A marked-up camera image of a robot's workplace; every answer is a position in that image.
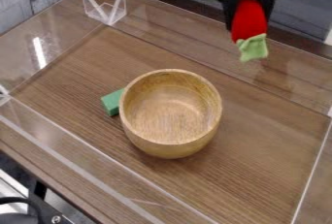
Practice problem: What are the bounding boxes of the red plush strawberry green leaves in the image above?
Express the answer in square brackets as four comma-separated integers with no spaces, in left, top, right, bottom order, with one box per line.
[230,0,269,62]

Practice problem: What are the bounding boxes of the wooden bowl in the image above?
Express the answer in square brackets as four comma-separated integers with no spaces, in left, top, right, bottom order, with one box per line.
[119,69,224,159]

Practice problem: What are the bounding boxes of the green foam block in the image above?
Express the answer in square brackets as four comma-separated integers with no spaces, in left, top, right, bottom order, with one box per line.
[102,89,123,116]

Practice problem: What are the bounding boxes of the clear acrylic corner bracket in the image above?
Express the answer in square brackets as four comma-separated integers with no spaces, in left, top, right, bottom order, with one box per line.
[83,0,127,26]

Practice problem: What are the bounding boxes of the black table leg bracket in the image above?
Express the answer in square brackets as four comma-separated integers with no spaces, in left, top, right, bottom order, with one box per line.
[28,180,74,224]

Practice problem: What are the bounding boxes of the black cable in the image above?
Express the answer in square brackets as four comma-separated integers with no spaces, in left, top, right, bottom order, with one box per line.
[0,196,31,207]

